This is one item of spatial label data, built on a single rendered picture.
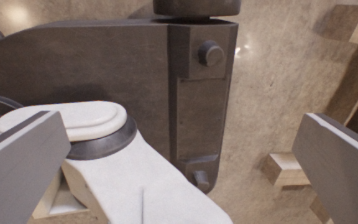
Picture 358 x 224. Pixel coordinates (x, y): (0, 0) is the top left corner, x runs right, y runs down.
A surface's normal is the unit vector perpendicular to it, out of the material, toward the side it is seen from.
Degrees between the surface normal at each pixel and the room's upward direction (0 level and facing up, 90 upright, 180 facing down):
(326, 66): 0
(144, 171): 90
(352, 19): 90
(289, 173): 0
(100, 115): 90
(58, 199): 90
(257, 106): 0
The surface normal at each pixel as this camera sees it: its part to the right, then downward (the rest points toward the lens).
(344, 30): -0.97, -0.05
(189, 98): 0.19, 0.48
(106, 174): 0.00, -0.87
